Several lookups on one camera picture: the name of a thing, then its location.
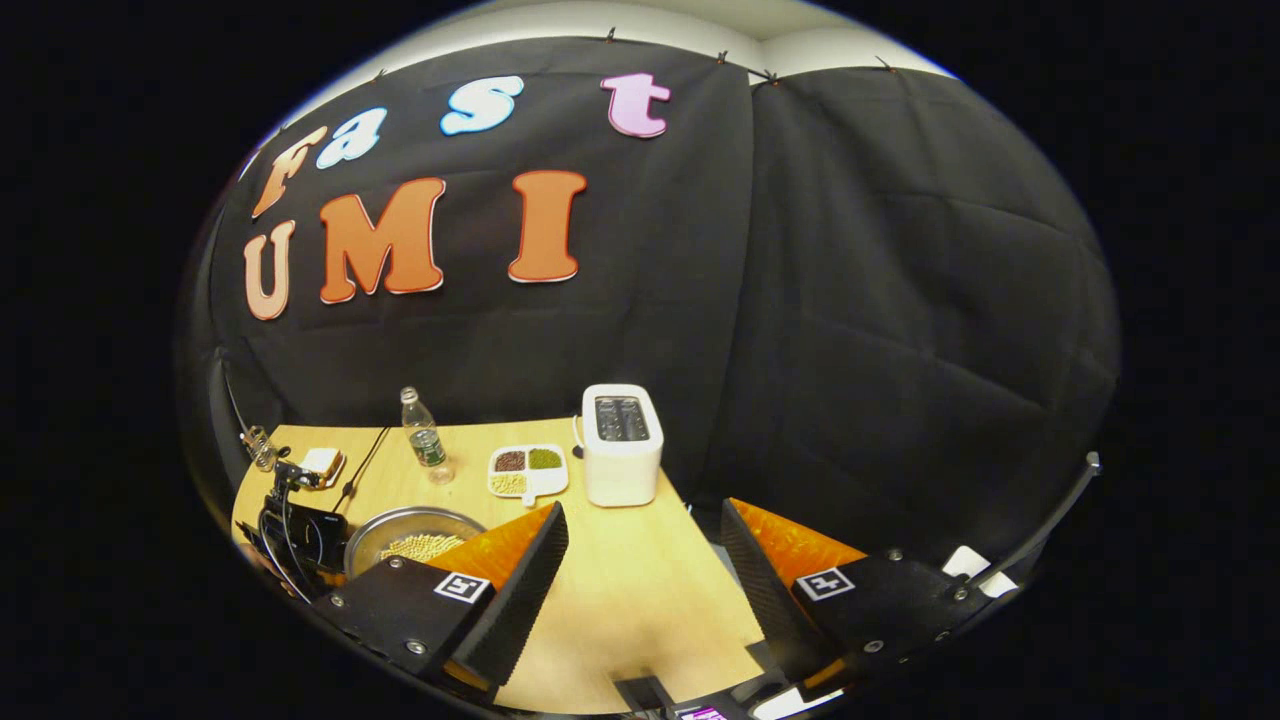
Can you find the pile of yellow soybeans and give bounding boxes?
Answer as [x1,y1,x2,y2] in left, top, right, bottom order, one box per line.
[380,533,466,563]

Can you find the steel pot with black handle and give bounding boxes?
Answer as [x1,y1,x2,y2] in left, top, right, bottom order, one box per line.
[344,506,488,581]

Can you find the white toaster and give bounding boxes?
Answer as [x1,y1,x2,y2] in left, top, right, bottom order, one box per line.
[578,384,665,508]

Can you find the sandwich with lettuce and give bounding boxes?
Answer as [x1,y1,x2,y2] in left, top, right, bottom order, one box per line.
[300,447,347,489]

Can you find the black backdrop cloth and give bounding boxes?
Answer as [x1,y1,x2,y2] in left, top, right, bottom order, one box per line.
[175,35,1121,601]

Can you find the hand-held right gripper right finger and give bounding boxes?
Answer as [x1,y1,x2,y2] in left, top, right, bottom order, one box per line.
[720,497,1021,701]

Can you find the row of black cloth clips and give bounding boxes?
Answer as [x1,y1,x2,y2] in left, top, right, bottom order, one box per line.
[372,27,896,86]

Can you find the divided plate of beans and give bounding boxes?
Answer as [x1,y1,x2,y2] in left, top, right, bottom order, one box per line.
[487,444,570,507]

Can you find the black power cable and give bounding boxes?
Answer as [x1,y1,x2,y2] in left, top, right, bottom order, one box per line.
[335,426,393,513]

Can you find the clear plastic water bottle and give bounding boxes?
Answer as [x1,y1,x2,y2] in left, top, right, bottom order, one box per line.
[401,387,456,486]

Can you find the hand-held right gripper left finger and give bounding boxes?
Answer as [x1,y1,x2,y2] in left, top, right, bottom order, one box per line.
[312,500,571,701]

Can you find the white flat object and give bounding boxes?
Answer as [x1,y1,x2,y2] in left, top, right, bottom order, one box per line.
[942,545,1018,599]

